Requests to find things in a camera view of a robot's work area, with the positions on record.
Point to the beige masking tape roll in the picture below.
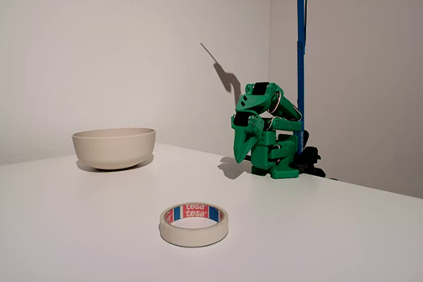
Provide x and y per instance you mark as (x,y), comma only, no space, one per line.
(193,236)

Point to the blue camera pole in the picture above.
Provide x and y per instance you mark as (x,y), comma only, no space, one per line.
(300,47)

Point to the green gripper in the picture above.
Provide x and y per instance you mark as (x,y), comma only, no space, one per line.
(245,137)

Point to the beige bowl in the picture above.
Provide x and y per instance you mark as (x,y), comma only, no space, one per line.
(112,151)

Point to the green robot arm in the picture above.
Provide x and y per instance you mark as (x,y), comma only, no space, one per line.
(284,172)

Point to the black table clamp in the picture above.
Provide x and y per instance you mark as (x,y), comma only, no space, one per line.
(312,158)

